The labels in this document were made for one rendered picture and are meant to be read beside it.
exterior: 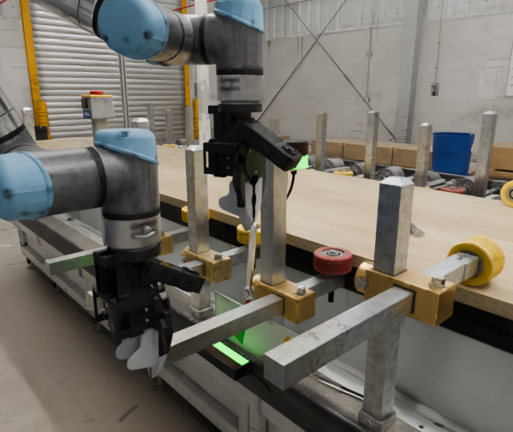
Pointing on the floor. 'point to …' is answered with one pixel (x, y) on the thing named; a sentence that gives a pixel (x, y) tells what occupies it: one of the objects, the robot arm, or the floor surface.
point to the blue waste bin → (452, 152)
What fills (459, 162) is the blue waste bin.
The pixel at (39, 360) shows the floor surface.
